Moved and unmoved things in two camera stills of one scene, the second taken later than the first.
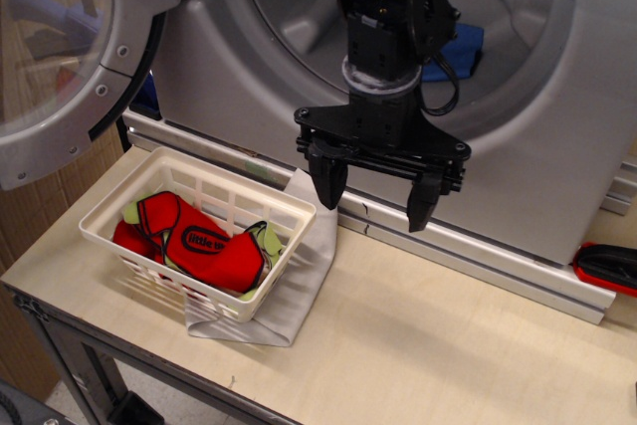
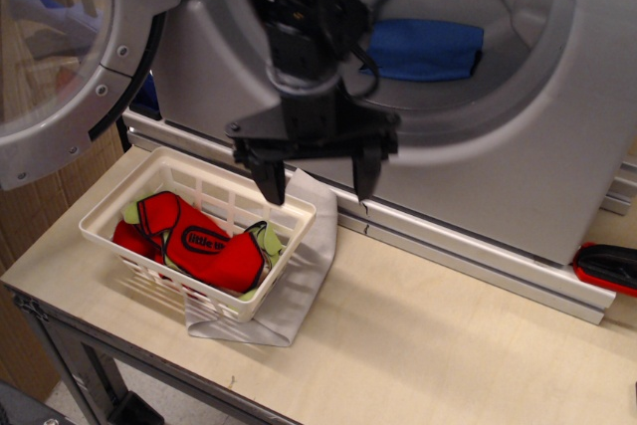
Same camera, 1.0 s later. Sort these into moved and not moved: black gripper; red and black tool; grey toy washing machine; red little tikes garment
Moved: black gripper
Not moved: red and black tool; grey toy washing machine; red little tikes garment
